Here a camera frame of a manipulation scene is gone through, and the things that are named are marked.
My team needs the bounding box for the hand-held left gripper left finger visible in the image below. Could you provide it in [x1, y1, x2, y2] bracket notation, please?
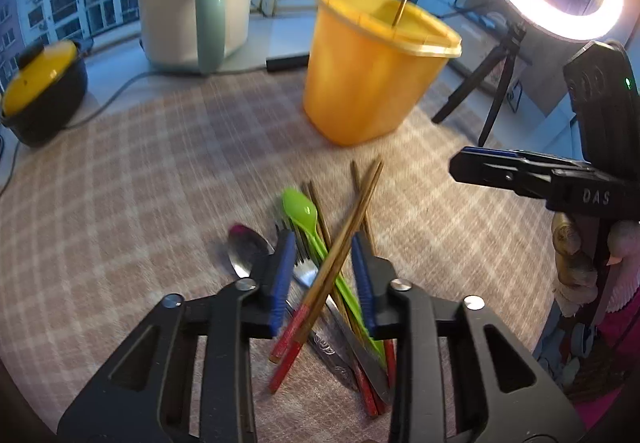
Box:
[57, 229, 298, 443]

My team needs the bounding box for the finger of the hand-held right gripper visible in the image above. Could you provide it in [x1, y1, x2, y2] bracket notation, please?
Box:
[448, 154, 556, 201]
[460, 147, 593, 172]

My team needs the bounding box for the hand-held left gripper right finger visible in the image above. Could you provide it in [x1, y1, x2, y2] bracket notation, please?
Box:
[350, 232, 586, 443]

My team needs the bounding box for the metal fork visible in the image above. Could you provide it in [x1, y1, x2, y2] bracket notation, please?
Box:
[274, 218, 393, 406]

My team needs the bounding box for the metal spoon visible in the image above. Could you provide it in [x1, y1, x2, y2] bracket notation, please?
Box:
[227, 224, 361, 391]

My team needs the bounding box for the wooden chopstick red end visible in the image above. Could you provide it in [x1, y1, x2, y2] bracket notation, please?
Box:
[304, 180, 381, 419]
[269, 160, 378, 395]
[269, 161, 385, 365]
[350, 160, 398, 411]
[392, 0, 416, 27]

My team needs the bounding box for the green plastic spoon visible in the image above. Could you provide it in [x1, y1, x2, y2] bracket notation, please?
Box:
[281, 188, 388, 366]

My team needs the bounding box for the yellow plastic utensil container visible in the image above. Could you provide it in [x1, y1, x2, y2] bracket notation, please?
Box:
[301, 0, 462, 147]

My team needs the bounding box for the person's right forearm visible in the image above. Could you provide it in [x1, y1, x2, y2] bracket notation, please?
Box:
[592, 220, 640, 429]

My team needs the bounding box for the person's right hand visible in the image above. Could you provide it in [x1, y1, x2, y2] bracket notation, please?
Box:
[551, 212, 601, 319]

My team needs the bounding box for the black tripod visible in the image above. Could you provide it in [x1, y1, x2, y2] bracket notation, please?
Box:
[432, 20, 528, 147]

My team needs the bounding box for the plaid tablecloth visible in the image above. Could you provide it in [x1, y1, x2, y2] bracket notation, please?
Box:
[0, 68, 591, 443]

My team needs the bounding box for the black bar-shaped object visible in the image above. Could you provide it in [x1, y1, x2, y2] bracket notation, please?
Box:
[266, 54, 312, 72]

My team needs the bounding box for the white and green electric cooker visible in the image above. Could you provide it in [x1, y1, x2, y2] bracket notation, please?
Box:
[136, 0, 256, 75]

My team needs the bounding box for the black cooking pot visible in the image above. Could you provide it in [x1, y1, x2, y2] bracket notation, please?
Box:
[0, 40, 90, 147]

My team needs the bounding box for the yellow pot lid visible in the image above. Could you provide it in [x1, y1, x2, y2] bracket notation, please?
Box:
[2, 40, 81, 116]

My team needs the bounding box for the grey power cable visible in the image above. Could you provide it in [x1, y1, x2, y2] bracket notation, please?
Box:
[0, 70, 166, 196]

